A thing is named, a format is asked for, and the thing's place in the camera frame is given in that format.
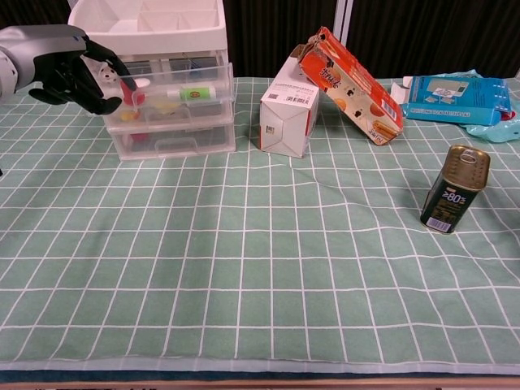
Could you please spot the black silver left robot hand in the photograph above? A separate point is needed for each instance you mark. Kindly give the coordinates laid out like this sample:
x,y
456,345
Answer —
x,y
53,48

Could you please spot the clear drawer with glue stick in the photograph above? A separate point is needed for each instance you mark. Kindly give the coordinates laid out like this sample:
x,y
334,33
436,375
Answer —
x,y
203,83

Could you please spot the white plastic drawer unit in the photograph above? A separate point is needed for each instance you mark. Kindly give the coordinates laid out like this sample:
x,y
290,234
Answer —
x,y
162,28

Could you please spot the clear plastic drawer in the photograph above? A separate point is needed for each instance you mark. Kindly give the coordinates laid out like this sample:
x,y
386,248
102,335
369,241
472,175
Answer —
x,y
203,111

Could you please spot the orange cardboard snack box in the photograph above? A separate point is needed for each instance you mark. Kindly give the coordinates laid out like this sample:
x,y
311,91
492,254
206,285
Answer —
x,y
353,89

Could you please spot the blue cardboard box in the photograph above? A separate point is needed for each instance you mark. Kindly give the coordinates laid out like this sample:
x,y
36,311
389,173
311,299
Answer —
x,y
455,101

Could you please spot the red stamp toy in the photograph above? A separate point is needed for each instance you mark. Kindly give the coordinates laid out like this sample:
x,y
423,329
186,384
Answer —
x,y
130,97

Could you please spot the small yellow red toy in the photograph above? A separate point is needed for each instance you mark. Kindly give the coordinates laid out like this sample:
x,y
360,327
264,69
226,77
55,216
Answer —
x,y
130,115

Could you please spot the blue binder clip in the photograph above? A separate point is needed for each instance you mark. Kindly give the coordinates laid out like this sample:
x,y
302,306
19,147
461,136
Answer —
x,y
196,69

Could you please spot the green white glue stick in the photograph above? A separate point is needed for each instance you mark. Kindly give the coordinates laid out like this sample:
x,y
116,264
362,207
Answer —
x,y
195,93

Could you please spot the black pleated curtain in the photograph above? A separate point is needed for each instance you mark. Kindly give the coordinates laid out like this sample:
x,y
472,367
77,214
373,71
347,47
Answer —
x,y
264,32

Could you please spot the white cardboard carton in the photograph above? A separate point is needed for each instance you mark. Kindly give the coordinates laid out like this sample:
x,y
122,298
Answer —
x,y
284,122

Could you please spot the green checked tablecloth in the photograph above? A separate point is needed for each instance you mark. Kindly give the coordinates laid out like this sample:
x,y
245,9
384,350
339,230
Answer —
x,y
243,243

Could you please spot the gold green tin can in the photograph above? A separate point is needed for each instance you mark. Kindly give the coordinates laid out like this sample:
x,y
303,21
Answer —
x,y
455,191

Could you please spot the teal plastic bag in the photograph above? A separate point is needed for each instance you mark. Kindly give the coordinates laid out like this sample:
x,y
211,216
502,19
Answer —
x,y
495,132

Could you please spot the white frame post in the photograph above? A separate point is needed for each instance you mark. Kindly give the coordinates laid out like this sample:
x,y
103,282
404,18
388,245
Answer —
x,y
344,36

